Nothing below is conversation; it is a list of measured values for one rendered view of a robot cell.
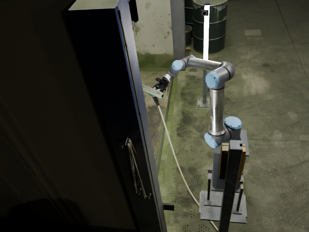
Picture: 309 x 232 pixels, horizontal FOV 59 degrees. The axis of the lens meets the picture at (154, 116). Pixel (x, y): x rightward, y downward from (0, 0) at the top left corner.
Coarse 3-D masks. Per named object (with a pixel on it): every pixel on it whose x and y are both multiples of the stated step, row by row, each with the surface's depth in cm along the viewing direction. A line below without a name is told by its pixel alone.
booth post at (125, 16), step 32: (96, 0) 104; (96, 32) 105; (128, 32) 115; (96, 64) 115; (128, 64) 116; (96, 96) 128; (128, 96) 125; (128, 128) 141; (128, 160) 160; (128, 192) 187; (160, 224) 220
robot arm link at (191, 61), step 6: (186, 60) 249; (192, 60) 242; (198, 60) 236; (204, 60) 230; (186, 66) 250; (192, 66) 244; (198, 66) 235; (204, 66) 227; (210, 66) 220; (216, 66) 214; (228, 66) 200; (234, 72) 202
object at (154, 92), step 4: (144, 88) 249; (148, 88) 247; (152, 88) 246; (148, 92) 249; (152, 92) 243; (156, 92) 241; (160, 92) 240; (152, 96) 251; (156, 96) 243; (160, 96) 239; (164, 96) 242; (156, 100) 254; (156, 104) 259
